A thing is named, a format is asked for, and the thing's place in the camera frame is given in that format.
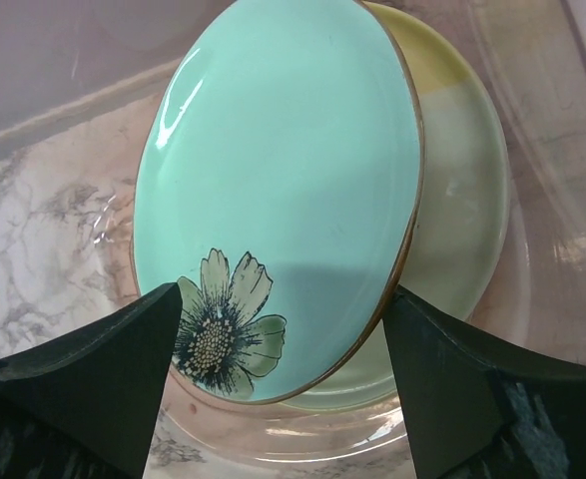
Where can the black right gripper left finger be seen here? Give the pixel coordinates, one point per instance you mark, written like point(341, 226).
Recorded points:
point(85, 404)

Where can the pink transparent plastic bin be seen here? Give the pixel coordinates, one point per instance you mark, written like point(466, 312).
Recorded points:
point(79, 85)

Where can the green plate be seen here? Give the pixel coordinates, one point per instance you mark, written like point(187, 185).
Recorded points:
point(279, 188)

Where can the yellow cream ceramic plate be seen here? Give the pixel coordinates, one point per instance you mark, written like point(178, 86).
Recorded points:
point(464, 210)

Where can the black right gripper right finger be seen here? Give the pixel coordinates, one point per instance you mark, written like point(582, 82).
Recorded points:
point(477, 406)

